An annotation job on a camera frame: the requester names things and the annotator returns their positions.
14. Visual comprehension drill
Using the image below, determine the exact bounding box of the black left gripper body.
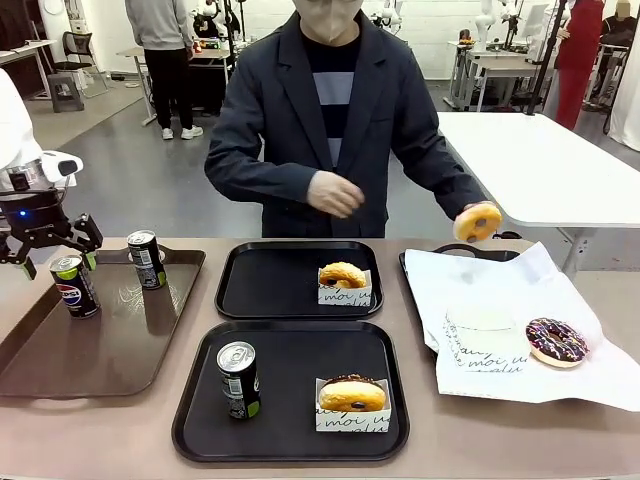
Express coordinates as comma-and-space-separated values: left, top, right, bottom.
0, 188, 77, 250

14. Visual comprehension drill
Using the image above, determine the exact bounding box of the black can green label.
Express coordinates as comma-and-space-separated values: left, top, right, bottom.
126, 229, 168, 291
215, 340, 263, 421

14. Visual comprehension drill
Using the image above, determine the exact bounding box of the plain golden donut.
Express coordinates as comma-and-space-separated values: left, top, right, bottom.
452, 201, 503, 245
318, 261, 369, 291

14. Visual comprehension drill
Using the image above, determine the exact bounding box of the chocolate topped golden donut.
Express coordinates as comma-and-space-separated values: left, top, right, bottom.
318, 373, 388, 413

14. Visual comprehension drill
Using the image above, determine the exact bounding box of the person's right forearm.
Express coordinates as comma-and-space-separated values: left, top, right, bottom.
203, 147, 317, 204

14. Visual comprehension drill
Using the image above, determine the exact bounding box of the person's left forearm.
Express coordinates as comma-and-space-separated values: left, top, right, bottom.
409, 134, 489, 221

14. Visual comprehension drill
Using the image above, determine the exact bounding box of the person's right hand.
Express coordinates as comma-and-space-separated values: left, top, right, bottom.
306, 169, 367, 219

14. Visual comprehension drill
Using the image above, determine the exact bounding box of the black Pepsi can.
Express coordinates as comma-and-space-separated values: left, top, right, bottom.
48, 254, 102, 321

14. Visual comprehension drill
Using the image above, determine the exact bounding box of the brown plastic tray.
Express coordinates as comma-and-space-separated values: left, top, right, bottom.
0, 248, 207, 401

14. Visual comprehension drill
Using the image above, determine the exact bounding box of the grey step stool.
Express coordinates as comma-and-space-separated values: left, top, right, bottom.
46, 69, 87, 114

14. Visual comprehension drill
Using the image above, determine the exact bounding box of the black office chair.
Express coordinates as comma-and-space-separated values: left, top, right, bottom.
53, 30, 109, 99

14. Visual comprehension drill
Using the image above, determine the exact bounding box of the small black square tray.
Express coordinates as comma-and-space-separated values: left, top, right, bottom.
214, 240, 385, 321

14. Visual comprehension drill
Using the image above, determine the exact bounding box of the white background work table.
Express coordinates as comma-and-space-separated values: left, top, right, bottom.
116, 43, 237, 127

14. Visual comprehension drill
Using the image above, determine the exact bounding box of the person in grey hoodie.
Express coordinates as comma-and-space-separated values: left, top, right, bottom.
124, 0, 205, 142

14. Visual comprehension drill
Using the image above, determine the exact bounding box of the person in dark blazer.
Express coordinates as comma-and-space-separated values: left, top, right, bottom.
203, 9, 489, 240

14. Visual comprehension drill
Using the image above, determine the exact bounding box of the large black square tray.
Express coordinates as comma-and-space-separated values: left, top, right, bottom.
171, 319, 411, 464

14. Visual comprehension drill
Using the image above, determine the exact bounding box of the beige face mask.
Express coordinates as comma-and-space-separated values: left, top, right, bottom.
292, 0, 365, 44

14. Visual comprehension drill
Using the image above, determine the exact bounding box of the white paper sheet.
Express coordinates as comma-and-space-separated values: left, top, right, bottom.
403, 240, 640, 414

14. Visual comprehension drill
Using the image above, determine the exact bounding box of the grey background lab table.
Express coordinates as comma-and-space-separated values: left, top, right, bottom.
446, 38, 557, 113

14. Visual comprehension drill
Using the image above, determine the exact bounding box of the chocolate sprinkle donut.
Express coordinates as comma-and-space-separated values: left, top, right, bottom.
524, 316, 591, 370

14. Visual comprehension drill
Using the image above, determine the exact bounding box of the black tripod stand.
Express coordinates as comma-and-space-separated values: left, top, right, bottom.
509, 0, 570, 117

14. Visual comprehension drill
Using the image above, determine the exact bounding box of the person in red dress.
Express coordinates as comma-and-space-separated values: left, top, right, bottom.
553, 0, 607, 130

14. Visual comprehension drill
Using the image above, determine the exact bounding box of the seated person in black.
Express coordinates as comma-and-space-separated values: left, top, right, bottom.
602, 0, 640, 51

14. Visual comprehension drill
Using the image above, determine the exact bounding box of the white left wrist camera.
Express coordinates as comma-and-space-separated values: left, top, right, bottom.
41, 151, 84, 190

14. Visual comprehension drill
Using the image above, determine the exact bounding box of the white wall desk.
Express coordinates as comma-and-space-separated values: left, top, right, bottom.
0, 38, 57, 101

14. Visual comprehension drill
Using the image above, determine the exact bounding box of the black tray with handles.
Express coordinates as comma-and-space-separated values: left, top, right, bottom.
398, 231, 522, 357

